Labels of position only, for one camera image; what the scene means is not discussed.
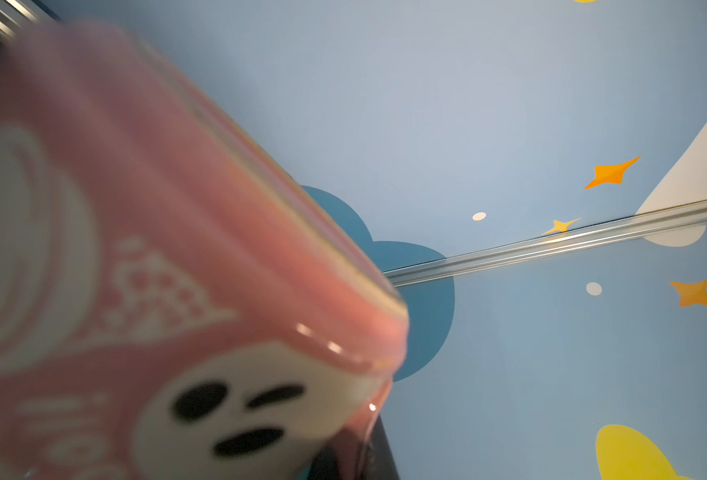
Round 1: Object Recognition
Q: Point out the pink ghost mug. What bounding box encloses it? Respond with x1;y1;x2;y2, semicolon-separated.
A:
0;21;409;479

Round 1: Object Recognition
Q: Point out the aluminium frame right post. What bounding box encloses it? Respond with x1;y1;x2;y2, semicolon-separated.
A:
385;200;707;287

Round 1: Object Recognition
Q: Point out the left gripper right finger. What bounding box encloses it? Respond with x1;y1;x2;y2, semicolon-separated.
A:
359;418;401;480

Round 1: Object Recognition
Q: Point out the aluminium frame back bar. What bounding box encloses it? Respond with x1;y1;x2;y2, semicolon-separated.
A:
0;0;59;42

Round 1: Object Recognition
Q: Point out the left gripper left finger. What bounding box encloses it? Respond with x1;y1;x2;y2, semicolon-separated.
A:
306;445;343;480

